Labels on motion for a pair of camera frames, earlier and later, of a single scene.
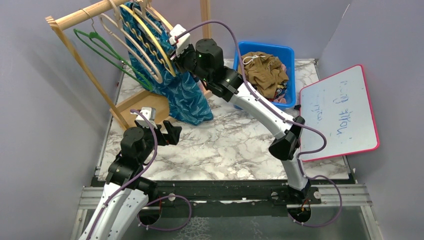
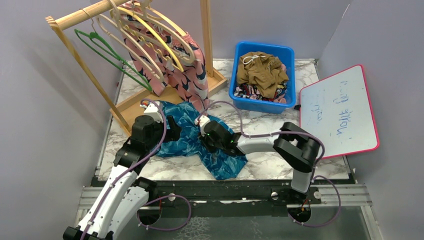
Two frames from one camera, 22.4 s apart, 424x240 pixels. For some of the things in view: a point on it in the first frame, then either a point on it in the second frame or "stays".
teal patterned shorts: [152, 54] to [191, 143]
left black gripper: [173, 133] stays
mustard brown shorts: [262, 70] stays
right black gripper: [178, 59] to [204, 142]
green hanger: [99, 40] stays
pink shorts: [283, 98] stays
